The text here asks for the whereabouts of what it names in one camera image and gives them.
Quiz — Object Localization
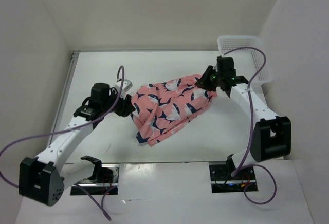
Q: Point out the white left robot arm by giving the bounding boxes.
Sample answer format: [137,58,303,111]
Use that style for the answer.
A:
[19,79,135,206]

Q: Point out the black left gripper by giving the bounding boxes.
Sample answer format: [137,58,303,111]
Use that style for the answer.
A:
[102,88,136,118]

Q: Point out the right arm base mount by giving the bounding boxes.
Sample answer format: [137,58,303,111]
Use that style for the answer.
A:
[209,162,258,193]

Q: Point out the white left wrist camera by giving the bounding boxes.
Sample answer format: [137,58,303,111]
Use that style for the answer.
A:
[114,79,133,99]

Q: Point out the pink shark print shorts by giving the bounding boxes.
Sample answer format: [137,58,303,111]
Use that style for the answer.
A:
[131,74,217,146]

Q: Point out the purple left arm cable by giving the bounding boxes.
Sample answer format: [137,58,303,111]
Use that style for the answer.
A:
[0,65,126,221]

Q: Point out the white plastic basket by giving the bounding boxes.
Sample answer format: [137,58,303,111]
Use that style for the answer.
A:
[217,35,265,80]

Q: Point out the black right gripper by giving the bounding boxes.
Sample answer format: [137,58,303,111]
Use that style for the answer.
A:
[195,65,224,92]

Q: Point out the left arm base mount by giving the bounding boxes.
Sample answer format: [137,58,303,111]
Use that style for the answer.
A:
[77,164,120,196]

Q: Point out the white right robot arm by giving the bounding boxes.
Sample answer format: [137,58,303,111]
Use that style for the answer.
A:
[196,56,291,179]

